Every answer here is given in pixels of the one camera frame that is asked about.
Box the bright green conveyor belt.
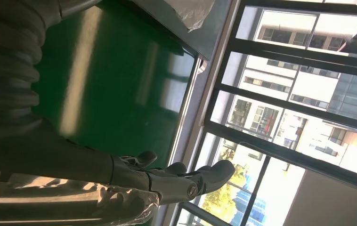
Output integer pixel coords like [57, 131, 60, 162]
[31, 0, 198, 170]

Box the white conveyor roller end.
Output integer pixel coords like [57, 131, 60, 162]
[196, 60, 208, 74]

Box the dark green table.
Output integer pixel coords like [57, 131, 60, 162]
[128, 0, 233, 60]

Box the silver conveyor side rail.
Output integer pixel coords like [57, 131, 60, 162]
[166, 57, 205, 167]

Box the black window frame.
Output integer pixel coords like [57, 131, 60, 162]
[171, 0, 357, 226]

